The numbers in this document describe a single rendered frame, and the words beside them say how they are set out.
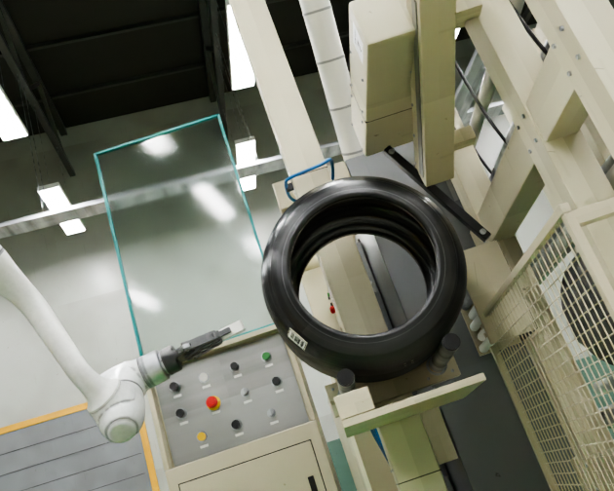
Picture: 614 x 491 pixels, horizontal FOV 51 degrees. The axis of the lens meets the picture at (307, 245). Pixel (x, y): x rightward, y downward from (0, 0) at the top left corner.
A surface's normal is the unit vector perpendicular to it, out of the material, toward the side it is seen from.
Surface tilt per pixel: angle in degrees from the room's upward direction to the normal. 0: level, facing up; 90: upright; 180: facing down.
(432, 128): 162
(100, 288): 90
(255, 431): 90
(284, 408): 90
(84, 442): 90
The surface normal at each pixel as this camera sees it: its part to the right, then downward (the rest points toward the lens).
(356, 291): -0.07, -0.34
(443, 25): 0.26, 0.73
